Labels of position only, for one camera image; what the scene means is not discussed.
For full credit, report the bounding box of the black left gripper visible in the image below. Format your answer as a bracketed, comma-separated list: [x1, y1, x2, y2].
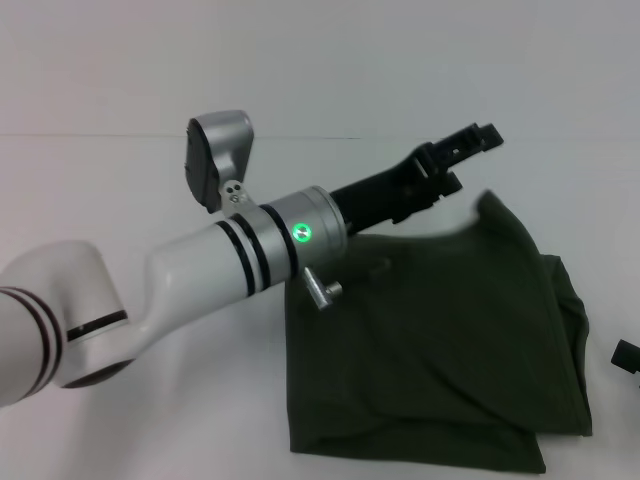
[330, 121, 504, 236]

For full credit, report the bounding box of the dark green shirt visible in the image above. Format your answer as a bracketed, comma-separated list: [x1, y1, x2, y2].
[282, 188, 594, 462]

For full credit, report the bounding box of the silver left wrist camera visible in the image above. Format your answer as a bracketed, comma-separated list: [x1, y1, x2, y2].
[183, 109, 255, 215]

